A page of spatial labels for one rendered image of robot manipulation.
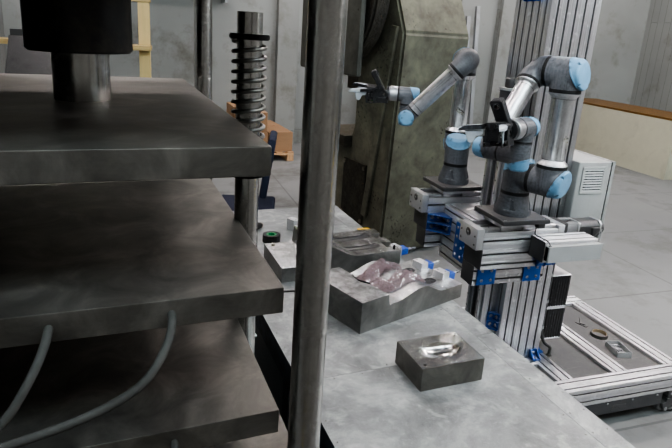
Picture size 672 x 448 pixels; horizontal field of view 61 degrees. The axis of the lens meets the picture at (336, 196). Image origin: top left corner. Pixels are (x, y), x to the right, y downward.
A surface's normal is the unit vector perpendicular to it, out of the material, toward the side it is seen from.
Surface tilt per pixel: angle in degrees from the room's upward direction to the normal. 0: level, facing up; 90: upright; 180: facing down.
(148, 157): 90
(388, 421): 0
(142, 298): 0
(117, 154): 90
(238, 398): 0
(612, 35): 90
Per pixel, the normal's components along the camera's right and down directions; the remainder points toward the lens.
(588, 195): 0.31, 0.29
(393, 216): 0.50, 0.31
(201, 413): 0.06, -0.96
